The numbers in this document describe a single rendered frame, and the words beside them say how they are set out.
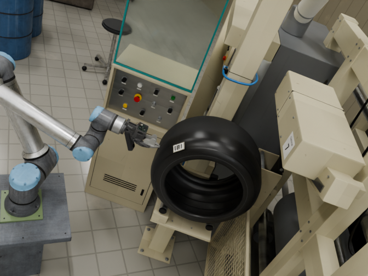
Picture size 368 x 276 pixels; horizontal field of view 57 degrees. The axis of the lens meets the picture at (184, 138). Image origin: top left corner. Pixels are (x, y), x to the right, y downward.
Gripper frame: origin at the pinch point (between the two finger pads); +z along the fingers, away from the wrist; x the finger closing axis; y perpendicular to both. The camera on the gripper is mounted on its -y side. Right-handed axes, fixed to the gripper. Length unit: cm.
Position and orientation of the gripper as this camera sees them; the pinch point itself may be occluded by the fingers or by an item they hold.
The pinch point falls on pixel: (157, 147)
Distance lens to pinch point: 176.5
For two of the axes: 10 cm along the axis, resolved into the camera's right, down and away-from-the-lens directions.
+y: 4.2, -7.0, -5.8
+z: 8.9, 4.3, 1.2
